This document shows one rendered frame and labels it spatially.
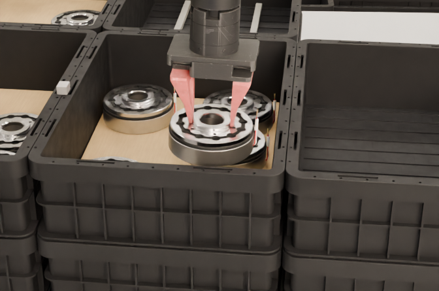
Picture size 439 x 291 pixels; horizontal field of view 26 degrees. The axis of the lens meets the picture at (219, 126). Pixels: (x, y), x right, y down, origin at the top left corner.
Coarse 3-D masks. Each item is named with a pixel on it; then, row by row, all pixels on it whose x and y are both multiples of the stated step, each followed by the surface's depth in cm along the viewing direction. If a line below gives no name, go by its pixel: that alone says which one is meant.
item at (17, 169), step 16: (0, 32) 145; (16, 32) 144; (32, 32) 144; (48, 32) 144; (64, 32) 144; (80, 32) 143; (80, 48) 138; (64, 80) 129; (48, 112) 120; (32, 128) 117; (32, 144) 113; (0, 160) 110; (16, 160) 110; (0, 176) 111; (16, 176) 111
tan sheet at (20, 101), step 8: (0, 96) 147; (8, 96) 147; (16, 96) 147; (24, 96) 147; (32, 96) 147; (40, 96) 147; (48, 96) 147; (0, 104) 144; (8, 104) 144; (16, 104) 144; (24, 104) 144; (32, 104) 144; (40, 104) 144; (0, 112) 142; (8, 112) 142; (32, 112) 142; (40, 112) 142
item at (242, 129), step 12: (204, 108) 119; (216, 108) 119; (228, 108) 119; (180, 120) 116; (240, 120) 117; (180, 132) 113; (192, 132) 113; (204, 132) 113; (216, 132) 113; (228, 132) 114; (240, 132) 114; (192, 144) 112; (204, 144) 111; (216, 144) 111; (228, 144) 112
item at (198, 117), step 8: (200, 112) 117; (208, 112) 117; (216, 112) 117; (224, 112) 117; (192, 120) 115; (200, 120) 116; (224, 120) 115; (200, 128) 114; (208, 128) 113; (216, 128) 113; (224, 128) 114
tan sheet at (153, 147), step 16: (96, 128) 138; (272, 128) 138; (96, 144) 134; (112, 144) 134; (128, 144) 134; (144, 144) 134; (160, 144) 134; (272, 144) 134; (144, 160) 130; (160, 160) 130; (176, 160) 130
